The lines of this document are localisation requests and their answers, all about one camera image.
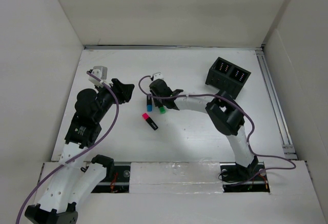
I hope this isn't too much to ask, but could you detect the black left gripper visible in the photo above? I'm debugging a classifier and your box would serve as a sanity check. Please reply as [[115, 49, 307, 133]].
[[94, 78, 133, 123]]

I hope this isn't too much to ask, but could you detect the blue-capped black highlighter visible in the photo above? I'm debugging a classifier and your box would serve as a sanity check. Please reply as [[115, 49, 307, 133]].
[[146, 96, 153, 112]]

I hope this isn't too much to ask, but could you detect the green-capped black highlighter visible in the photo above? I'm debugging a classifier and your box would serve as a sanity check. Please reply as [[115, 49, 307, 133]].
[[157, 103, 166, 114]]

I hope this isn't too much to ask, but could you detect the pink-capped black highlighter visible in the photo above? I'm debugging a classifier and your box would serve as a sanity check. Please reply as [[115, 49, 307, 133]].
[[142, 113, 158, 131]]

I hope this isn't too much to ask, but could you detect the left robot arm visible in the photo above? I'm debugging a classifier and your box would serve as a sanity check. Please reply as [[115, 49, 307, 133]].
[[25, 78, 135, 223]]

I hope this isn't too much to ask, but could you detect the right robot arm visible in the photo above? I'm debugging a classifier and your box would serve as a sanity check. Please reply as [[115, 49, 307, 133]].
[[149, 78, 258, 181]]

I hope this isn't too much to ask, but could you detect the black two-compartment desk organizer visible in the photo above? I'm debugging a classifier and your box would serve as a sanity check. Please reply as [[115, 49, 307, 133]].
[[205, 57, 251, 99]]

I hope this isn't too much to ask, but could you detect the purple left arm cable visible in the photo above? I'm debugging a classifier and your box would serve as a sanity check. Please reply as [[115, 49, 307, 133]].
[[15, 71, 120, 224]]

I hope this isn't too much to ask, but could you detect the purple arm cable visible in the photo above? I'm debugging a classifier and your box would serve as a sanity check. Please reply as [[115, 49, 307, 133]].
[[138, 74, 297, 186], [15, 71, 120, 224]]

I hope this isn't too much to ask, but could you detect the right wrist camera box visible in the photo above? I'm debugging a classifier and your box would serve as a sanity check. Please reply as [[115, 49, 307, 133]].
[[152, 72, 164, 81]]

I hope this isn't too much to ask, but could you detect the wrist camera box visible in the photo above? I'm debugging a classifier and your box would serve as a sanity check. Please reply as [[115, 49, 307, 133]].
[[152, 72, 164, 81], [87, 66, 108, 87]]

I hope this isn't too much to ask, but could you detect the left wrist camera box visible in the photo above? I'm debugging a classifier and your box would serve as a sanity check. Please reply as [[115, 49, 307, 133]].
[[87, 66, 108, 87]]

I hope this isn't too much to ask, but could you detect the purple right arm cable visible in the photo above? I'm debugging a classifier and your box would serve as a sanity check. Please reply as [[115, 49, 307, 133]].
[[138, 74, 297, 186]]

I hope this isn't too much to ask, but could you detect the aluminium rail at back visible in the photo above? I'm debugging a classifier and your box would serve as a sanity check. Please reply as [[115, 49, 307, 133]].
[[84, 45, 262, 50]]

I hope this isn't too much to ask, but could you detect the aluminium rail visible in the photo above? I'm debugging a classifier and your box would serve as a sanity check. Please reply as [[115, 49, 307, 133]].
[[84, 45, 262, 50], [255, 50, 298, 160]]

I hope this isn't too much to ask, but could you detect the front mounting rail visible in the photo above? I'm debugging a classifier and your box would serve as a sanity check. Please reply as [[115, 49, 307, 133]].
[[93, 161, 270, 194]]

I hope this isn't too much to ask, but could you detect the aluminium rail at right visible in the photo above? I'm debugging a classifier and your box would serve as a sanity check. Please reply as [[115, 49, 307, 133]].
[[255, 50, 298, 160]]

